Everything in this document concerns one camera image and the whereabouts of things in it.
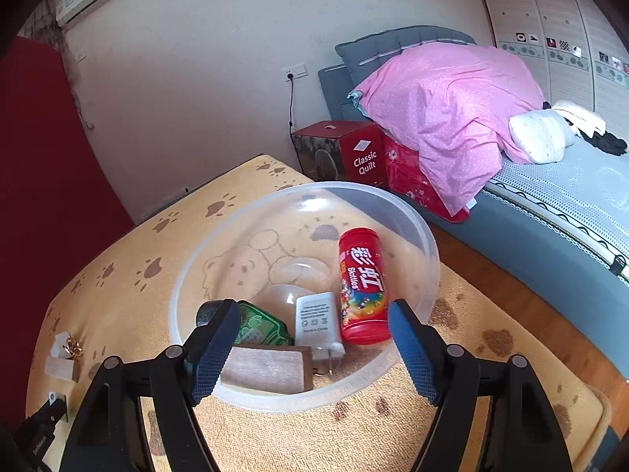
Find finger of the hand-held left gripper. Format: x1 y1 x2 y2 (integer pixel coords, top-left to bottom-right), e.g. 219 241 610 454
38 397 68 428

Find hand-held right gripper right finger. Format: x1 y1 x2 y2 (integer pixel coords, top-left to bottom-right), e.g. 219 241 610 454
387 299 573 472

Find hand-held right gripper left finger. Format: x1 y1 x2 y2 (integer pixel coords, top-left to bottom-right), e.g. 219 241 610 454
60 298 241 472

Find black ribbed block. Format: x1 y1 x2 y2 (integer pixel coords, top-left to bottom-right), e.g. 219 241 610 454
197 300 227 328

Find light wood block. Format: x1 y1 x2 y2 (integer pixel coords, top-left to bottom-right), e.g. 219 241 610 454
46 355 82 383

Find green metal tin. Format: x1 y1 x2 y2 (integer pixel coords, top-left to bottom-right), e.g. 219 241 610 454
235 301 294 346

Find dark wood block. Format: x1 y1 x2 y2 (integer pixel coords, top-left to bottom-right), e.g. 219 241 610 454
220 344 315 394

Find white foam block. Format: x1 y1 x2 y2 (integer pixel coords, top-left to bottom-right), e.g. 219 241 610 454
50 332 74 357

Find red candy can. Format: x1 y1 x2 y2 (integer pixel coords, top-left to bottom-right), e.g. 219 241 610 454
338 227 394 346

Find clear plastic bowl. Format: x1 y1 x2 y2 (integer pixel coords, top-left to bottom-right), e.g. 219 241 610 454
168 181 440 411

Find white charger plug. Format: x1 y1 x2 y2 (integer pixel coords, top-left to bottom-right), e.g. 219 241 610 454
294 292 346 374

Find red floral bag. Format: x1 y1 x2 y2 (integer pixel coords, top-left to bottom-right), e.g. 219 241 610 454
383 135 470 224

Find red cardboard box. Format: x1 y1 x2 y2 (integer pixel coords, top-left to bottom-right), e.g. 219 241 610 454
291 119 389 188

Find grey mattress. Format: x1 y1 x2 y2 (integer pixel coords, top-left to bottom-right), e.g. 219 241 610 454
484 135 629 286

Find red curtain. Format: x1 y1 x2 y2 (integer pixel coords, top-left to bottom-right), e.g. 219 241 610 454
0 37 136 433

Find pink dotted quilt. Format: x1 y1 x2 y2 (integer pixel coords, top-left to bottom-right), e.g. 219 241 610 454
348 44 546 217

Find white pillow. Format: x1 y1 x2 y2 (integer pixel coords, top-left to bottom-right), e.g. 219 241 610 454
508 108 576 164

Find black clothes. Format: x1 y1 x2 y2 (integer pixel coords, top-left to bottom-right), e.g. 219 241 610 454
585 130 629 155

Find white clothes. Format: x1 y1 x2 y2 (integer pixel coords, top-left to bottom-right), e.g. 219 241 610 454
553 100 607 136

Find grey quilted cushion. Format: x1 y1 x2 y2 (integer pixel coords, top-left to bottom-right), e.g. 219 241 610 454
335 26 477 84

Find pale lace curtain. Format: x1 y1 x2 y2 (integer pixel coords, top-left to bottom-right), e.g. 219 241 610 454
29 0 94 129

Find white wardrobe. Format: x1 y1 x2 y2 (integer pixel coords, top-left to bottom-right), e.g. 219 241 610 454
479 0 629 114

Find blue grey bed frame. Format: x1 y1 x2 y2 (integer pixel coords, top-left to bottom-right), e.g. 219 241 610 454
318 63 629 355

